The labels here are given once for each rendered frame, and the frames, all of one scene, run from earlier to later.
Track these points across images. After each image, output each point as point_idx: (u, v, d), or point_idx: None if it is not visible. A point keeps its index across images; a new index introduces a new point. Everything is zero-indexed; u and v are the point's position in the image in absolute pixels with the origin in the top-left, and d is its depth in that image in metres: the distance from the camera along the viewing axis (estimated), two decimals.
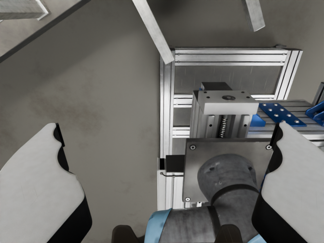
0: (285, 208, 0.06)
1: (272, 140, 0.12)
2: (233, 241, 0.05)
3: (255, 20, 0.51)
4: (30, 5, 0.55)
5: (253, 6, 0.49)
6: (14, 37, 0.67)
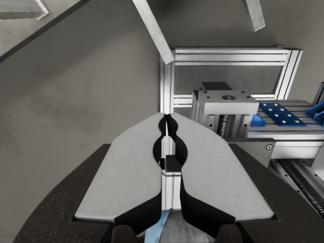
0: (208, 194, 0.07)
1: (169, 130, 0.12)
2: (233, 241, 0.05)
3: (256, 19, 0.51)
4: (30, 5, 0.55)
5: (253, 6, 0.49)
6: (14, 37, 0.67)
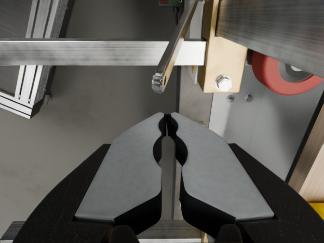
0: (208, 194, 0.07)
1: (169, 130, 0.12)
2: (233, 241, 0.05)
3: None
4: None
5: None
6: None
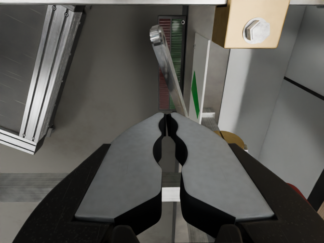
0: (208, 194, 0.07)
1: (169, 130, 0.12)
2: (233, 241, 0.05)
3: None
4: None
5: (17, 195, 0.28)
6: None
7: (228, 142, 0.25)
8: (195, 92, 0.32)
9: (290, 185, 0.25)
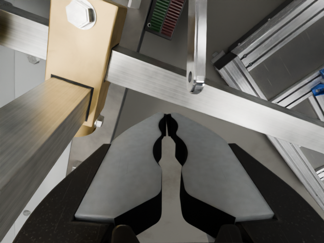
0: (208, 194, 0.07)
1: (169, 130, 0.12)
2: (233, 241, 0.05)
3: None
4: None
5: None
6: None
7: None
8: None
9: None
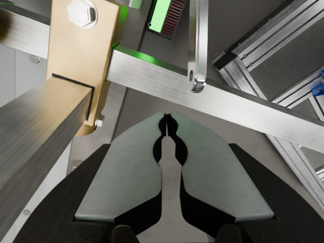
0: (208, 194, 0.07)
1: (169, 130, 0.12)
2: (233, 241, 0.05)
3: None
4: None
5: None
6: None
7: None
8: None
9: None
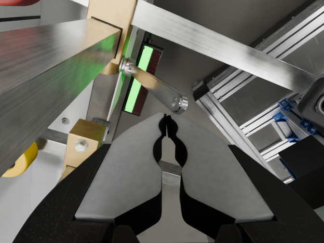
0: (208, 195, 0.07)
1: (169, 132, 0.12)
2: (233, 241, 0.05)
3: (303, 86, 0.28)
4: None
5: (286, 76, 0.27)
6: None
7: None
8: (123, 74, 0.38)
9: None
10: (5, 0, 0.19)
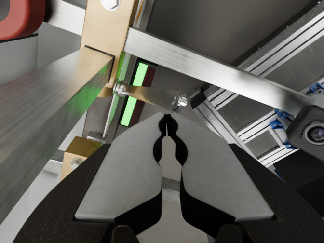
0: (208, 194, 0.07)
1: (169, 130, 0.12)
2: (233, 241, 0.05)
3: (292, 105, 0.29)
4: None
5: (275, 97, 0.28)
6: None
7: None
8: None
9: None
10: (1, 35, 0.20)
